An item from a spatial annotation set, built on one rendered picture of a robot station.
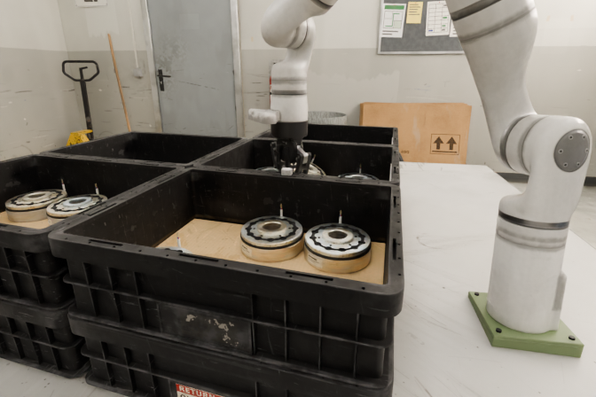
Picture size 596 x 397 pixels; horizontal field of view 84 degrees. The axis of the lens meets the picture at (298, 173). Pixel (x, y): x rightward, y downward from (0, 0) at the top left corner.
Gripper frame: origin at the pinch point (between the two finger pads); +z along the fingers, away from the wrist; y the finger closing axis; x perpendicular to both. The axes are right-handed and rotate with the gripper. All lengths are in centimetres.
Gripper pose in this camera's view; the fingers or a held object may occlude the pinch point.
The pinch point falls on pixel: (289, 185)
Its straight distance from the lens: 71.3
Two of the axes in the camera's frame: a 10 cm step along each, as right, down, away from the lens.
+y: -5.0, -2.6, 8.3
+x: -8.6, 1.5, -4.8
